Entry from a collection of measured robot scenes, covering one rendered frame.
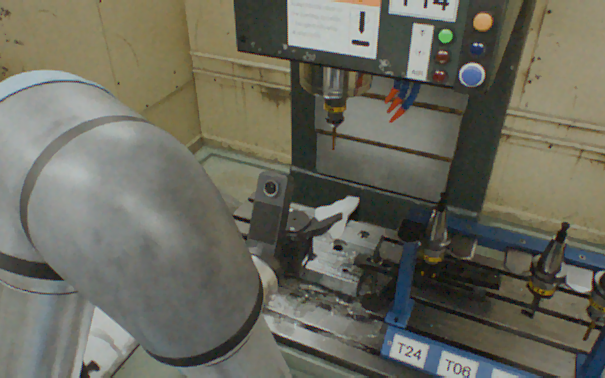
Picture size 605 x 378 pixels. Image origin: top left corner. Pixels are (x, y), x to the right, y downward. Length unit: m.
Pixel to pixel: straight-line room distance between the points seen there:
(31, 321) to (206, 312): 0.17
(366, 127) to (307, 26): 0.83
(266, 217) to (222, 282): 0.37
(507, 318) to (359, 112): 0.74
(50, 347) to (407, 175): 1.39
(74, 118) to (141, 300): 0.12
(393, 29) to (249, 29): 0.26
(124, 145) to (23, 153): 0.07
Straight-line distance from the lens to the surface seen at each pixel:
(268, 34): 0.92
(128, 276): 0.31
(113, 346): 1.69
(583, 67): 1.91
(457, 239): 1.11
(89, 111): 0.36
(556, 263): 1.07
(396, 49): 0.84
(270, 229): 0.68
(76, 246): 0.32
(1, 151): 0.39
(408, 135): 1.63
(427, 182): 1.71
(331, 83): 1.05
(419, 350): 1.25
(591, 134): 2.01
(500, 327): 1.42
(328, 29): 0.87
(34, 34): 1.80
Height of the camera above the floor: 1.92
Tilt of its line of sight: 36 degrees down
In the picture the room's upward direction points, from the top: straight up
